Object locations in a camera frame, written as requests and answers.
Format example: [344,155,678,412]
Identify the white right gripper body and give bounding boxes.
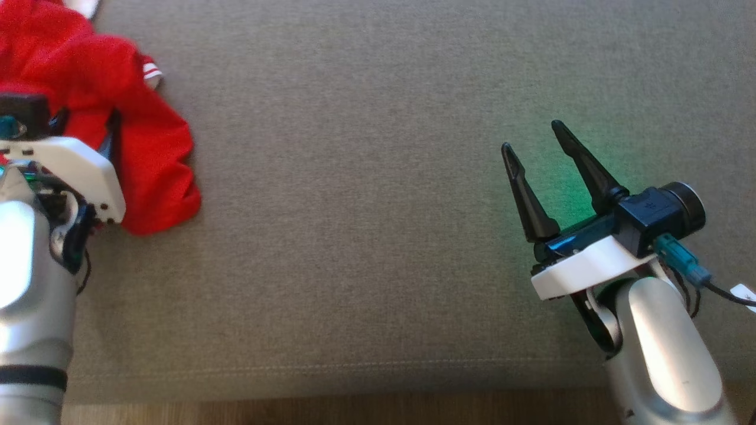
[530,215,657,302]

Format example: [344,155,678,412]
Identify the white cable tag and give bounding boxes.
[731,283,756,312]

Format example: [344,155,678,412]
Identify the grey sofa seat cushion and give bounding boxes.
[0,0,756,408]

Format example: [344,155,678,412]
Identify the red basketball jersey white lining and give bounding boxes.
[0,0,201,236]

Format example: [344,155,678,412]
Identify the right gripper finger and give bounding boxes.
[552,120,630,214]
[502,143,561,243]

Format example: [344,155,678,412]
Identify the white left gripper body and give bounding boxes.
[0,137,126,225]

